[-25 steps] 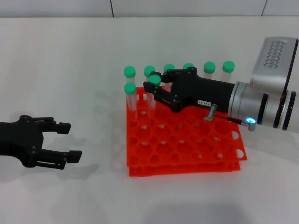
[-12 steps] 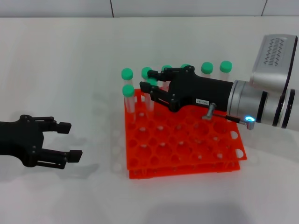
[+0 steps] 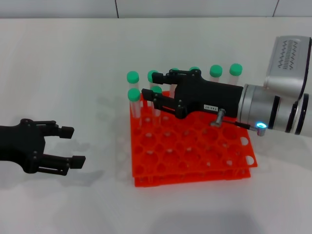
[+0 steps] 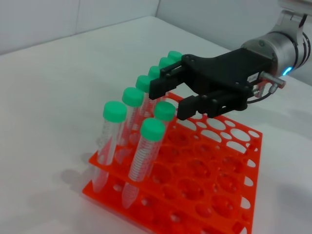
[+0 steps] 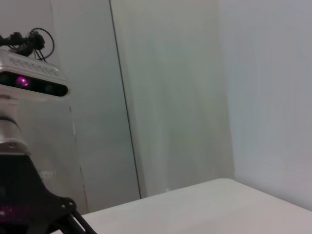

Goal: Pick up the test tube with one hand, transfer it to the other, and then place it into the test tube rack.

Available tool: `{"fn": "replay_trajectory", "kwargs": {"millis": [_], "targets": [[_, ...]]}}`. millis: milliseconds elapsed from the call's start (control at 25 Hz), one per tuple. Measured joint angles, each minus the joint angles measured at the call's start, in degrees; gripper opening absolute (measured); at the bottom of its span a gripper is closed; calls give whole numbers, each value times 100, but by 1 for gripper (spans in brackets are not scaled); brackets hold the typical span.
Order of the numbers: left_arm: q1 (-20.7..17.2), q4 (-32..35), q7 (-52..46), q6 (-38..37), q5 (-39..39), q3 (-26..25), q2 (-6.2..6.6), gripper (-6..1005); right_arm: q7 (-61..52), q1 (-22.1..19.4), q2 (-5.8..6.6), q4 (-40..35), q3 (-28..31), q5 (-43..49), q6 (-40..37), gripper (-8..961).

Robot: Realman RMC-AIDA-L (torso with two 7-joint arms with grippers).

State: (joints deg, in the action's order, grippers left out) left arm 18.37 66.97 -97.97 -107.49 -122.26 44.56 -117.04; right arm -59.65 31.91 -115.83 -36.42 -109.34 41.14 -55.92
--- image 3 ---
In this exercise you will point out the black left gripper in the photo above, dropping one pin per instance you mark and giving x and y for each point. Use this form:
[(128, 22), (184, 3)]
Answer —
[(22, 143)]

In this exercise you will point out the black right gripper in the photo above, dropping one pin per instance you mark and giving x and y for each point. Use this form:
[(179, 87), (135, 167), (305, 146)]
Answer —
[(207, 96)]

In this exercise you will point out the clear test tube green cap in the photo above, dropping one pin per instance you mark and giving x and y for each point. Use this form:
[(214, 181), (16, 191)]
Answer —
[(194, 68), (133, 95), (132, 76), (156, 89), (216, 70), (235, 69), (173, 70), (150, 75)]

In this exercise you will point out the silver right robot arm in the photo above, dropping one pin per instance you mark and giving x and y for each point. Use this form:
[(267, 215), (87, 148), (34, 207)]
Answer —
[(280, 80)]

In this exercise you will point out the orange test tube rack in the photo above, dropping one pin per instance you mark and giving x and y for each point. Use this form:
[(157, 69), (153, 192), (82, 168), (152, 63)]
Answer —
[(192, 179)]

